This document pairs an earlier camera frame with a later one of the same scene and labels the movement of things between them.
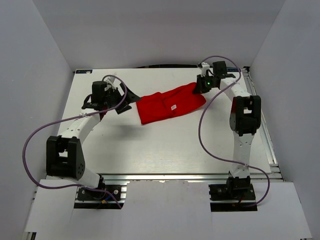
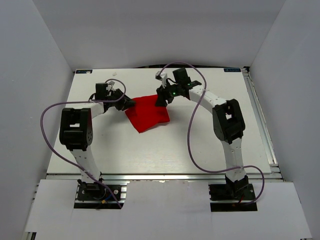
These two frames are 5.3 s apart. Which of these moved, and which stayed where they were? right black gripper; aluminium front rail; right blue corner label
Moved: right black gripper
Stayed: aluminium front rail; right blue corner label
